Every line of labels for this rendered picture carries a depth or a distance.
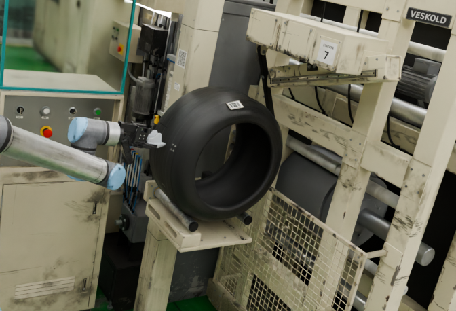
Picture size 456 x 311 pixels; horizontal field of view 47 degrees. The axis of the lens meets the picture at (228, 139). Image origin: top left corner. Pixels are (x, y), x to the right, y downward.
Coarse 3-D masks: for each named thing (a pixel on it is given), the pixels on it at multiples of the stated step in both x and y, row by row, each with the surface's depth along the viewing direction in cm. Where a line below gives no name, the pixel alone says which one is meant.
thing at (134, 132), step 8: (120, 128) 194; (128, 128) 196; (136, 128) 198; (144, 128) 198; (120, 136) 194; (128, 136) 198; (136, 136) 197; (144, 136) 200; (128, 144) 200; (136, 144) 198
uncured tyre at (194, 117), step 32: (192, 96) 217; (224, 96) 213; (160, 128) 216; (192, 128) 204; (224, 128) 207; (256, 128) 246; (160, 160) 213; (192, 160) 205; (256, 160) 248; (192, 192) 211; (224, 192) 248; (256, 192) 230
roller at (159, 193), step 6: (156, 192) 242; (162, 192) 240; (162, 198) 237; (168, 198) 235; (168, 204) 232; (174, 204) 230; (174, 210) 228; (180, 210) 226; (180, 216) 224; (186, 216) 222; (186, 222) 220; (192, 222) 218; (192, 228) 218
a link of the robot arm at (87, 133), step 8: (72, 120) 188; (80, 120) 185; (88, 120) 187; (96, 120) 190; (72, 128) 187; (80, 128) 184; (88, 128) 185; (96, 128) 187; (104, 128) 189; (72, 136) 185; (80, 136) 184; (88, 136) 186; (96, 136) 188; (104, 136) 189; (80, 144) 186; (88, 144) 187; (96, 144) 190; (104, 144) 192
